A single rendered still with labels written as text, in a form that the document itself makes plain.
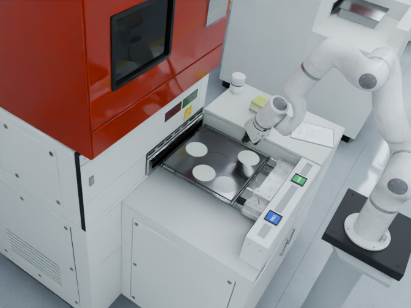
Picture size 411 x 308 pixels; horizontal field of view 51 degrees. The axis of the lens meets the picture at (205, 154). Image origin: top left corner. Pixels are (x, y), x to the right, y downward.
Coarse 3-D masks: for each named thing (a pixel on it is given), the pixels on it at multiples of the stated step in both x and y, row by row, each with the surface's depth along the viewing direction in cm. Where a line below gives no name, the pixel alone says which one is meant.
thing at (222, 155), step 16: (208, 128) 208; (208, 144) 200; (224, 144) 201; (240, 144) 203; (176, 160) 189; (192, 160) 190; (208, 160) 192; (224, 160) 193; (192, 176) 183; (224, 176) 185; (240, 176) 187; (224, 192) 178
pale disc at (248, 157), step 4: (240, 152) 198; (244, 152) 199; (248, 152) 199; (252, 152) 200; (240, 156) 196; (244, 156) 197; (248, 156) 197; (252, 156) 197; (256, 156) 198; (240, 160) 194; (244, 160) 195; (248, 160) 195; (252, 160) 195; (256, 160) 196; (248, 164) 193; (252, 164) 193
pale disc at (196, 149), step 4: (188, 144) 198; (192, 144) 198; (196, 144) 198; (200, 144) 199; (188, 148) 196; (192, 148) 196; (196, 148) 196; (200, 148) 197; (204, 148) 197; (188, 152) 194; (192, 152) 194; (196, 152) 194; (200, 152) 195; (204, 152) 195
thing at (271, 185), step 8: (280, 168) 197; (272, 176) 192; (280, 176) 193; (264, 184) 188; (272, 184) 188; (280, 184) 189; (272, 192) 185; (256, 200) 180; (248, 216) 176; (256, 216) 173
